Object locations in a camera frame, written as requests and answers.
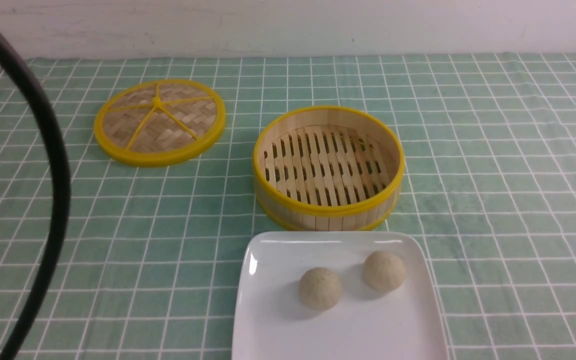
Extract steamed bun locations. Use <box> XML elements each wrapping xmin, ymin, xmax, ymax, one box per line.
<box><xmin>362</xmin><ymin>250</ymin><xmax>408</xmax><ymax>293</ymax></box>
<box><xmin>298</xmin><ymin>267</ymin><xmax>343</xmax><ymax>312</ymax></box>

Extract white square plate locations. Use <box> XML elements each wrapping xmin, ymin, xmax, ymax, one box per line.
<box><xmin>231</xmin><ymin>231</ymin><xmax>450</xmax><ymax>360</ymax></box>

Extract yellow bamboo steamer basket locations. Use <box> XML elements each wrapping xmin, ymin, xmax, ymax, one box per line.
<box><xmin>252</xmin><ymin>105</ymin><xmax>406</xmax><ymax>231</ymax></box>

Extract yellow bamboo steamer lid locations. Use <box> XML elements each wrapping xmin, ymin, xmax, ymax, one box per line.
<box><xmin>93</xmin><ymin>79</ymin><xmax>227</xmax><ymax>167</ymax></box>

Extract black left camera cable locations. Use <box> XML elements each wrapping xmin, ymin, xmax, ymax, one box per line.
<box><xmin>0</xmin><ymin>2</ymin><xmax>72</xmax><ymax>360</ymax></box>

